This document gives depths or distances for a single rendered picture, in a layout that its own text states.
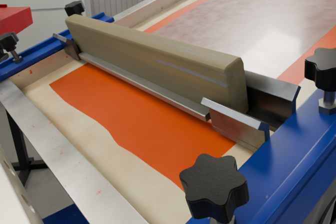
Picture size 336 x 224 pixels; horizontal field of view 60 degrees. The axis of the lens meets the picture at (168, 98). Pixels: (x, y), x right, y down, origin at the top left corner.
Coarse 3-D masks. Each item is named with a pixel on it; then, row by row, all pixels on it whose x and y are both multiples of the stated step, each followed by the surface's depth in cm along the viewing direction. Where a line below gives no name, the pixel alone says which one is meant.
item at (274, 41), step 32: (288, 0) 63; (320, 0) 59; (256, 32) 55; (288, 32) 52; (320, 32) 49; (256, 64) 46; (288, 64) 44; (128, 128) 42; (160, 128) 40; (192, 128) 38; (160, 160) 35; (192, 160) 34
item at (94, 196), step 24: (144, 0) 77; (168, 0) 78; (120, 24) 71; (24, 72) 60; (48, 72) 64; (0, 96) 52; (24, 96) 50; (24, 120) 44; (48, 120) 42; (48, 144) 38; (72, 144) 36; (72, 168) 33; (72, 192) 30; (96, 192) 29; (96, 216) 27; (120, 216) 26
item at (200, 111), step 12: (96, 60) 53; (108, 72) 50; (120, 72) 47; (132, 84) 45; (144, 84) 42; (156, 84) 42; (156, 96) 41; (168, 96) 38; (180, 96) 38; (180, 108) 37; (192, 108) 35; (204, 108) 35; (204, 120) 34
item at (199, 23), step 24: (216, 0) 74; (240, 0) 70; (264, 0) 66; (168, 24) 69; (192, 24) 65; (216, 24) 62; (72, 72) 61; (96, 72) 58; (72, 96) 53; (96, 96) 51; (120, 96) 49; (96, 120) 45
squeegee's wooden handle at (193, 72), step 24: (72, 24) 55; (96, 24) 49; (96, 48) 52; (120, 48) 44; (144, 48) 38; (168, 48) 35; (192, 48) 33; (144, 72) 42; (168, 72) 37; (192, 72) 33; (216, 72) 29; (240, 72) 30; (192, 96) 36; (216, 96) 32; (240, 96) 32
